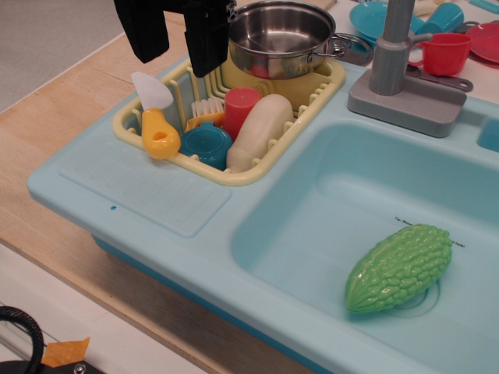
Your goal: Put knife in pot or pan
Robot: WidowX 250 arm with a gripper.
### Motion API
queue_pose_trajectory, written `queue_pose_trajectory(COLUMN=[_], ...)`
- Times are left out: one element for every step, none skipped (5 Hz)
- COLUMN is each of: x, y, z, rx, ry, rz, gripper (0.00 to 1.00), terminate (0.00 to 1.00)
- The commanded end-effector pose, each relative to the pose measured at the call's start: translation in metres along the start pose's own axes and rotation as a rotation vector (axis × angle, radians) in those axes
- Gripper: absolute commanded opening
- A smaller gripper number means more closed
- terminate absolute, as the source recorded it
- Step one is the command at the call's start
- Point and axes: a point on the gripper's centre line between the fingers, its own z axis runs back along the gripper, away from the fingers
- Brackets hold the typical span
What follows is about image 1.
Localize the teal cup in background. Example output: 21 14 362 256
416 2 464 35

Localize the metal pot lid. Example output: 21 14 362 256
327 34 373 66

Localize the black cable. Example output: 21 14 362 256
0 305 48 374

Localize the red plate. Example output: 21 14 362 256
465 22 499 65

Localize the orange tape piece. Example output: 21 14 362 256
41 337 90 368

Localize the cream toy bottle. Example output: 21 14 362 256
226 93 294 174

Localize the teal plate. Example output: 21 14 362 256
349 1 424 43

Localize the red plastic cup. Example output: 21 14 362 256
223 86 261 141

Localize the toy knife yellow handle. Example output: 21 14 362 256
130 71 182 161

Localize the light blue toy sink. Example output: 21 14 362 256
27 60 498 373

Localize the pale yellow dish rack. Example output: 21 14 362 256
112 56 347 187

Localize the red mug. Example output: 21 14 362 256
409 33 472 76

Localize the grey toy faucet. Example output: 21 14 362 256
347 1 467 138

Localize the orange dish brush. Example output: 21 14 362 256
185 97 225 132

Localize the stainless steel pot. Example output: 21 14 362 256
228 1 352 79

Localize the green bitter melon toy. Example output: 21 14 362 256
345 224 453 314

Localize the grey toy utensil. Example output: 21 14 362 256
405 65 474 93

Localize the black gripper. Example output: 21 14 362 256
114 0 237 78

